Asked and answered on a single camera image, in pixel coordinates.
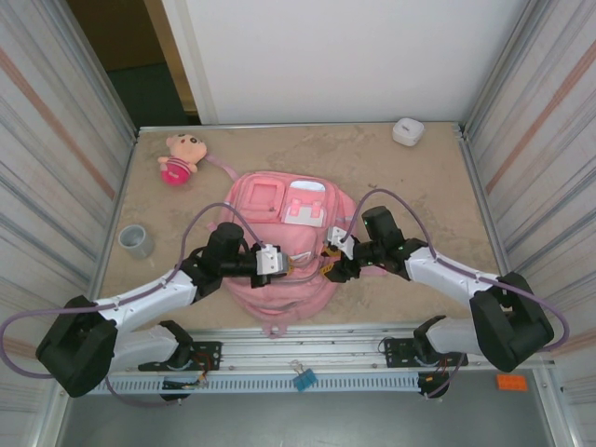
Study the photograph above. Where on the pink school backpack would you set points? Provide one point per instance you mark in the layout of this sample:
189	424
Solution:
284	307

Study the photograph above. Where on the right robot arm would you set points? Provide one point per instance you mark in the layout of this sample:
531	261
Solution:
442	270

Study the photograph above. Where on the small white plastic box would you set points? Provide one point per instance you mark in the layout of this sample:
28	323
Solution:
408	132

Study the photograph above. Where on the pink plush doll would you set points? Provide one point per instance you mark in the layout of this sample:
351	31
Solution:
184	149

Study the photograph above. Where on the blue binder clip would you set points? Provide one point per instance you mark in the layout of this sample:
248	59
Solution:
302	379

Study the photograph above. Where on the thin aluminium edge strip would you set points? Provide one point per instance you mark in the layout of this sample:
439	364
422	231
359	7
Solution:
302	126

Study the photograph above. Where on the orange plastic block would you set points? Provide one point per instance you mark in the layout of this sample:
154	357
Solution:
512	383

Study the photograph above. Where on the aluminium rail frame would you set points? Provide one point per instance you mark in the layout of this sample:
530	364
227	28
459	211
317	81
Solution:
302	347

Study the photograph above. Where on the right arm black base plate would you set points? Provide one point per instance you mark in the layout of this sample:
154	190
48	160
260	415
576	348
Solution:
396	351

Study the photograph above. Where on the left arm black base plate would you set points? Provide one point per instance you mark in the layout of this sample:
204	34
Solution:
209	349

